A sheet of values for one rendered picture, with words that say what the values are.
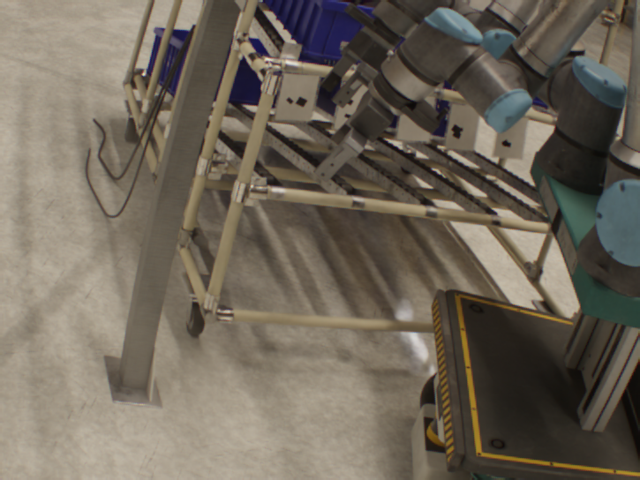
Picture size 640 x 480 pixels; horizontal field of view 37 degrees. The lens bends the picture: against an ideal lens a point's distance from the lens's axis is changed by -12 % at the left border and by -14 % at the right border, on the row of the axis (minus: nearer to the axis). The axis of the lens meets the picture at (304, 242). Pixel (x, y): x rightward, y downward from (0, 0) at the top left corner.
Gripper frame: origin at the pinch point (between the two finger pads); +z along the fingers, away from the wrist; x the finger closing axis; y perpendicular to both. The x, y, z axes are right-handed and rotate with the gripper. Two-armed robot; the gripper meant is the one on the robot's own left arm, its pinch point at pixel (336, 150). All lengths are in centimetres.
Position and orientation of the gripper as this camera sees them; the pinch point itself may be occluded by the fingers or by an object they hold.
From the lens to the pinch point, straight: 180.6
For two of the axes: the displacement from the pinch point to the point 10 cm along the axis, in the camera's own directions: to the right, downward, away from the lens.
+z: -6.0, 6.2, 5.1
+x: -2.2, 4.9, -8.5
